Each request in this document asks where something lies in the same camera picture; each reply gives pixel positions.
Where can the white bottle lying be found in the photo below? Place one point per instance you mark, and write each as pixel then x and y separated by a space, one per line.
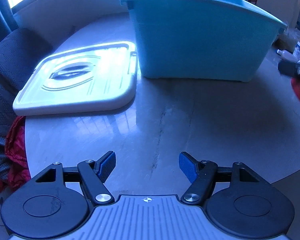
pixel 285 55

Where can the red quilted jacket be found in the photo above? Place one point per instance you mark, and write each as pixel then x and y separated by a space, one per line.
pixel 14 169

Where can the teal plastic storage bin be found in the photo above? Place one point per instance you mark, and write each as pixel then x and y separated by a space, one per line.
pixel 201 39

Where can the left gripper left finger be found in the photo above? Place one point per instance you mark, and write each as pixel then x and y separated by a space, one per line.
pixel 93 175

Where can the white bin lid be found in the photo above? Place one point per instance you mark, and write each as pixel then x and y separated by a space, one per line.
pixel 95 78

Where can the dark fabric chair far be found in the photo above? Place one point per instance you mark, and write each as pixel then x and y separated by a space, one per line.
pixel 20 52

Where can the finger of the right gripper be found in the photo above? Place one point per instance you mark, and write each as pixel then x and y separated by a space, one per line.
pixel 289 69

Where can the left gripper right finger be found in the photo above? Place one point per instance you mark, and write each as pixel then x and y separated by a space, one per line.
pixel 201 175

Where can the white blue-label medicine bottle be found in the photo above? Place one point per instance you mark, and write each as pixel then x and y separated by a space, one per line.
pixel 296 51

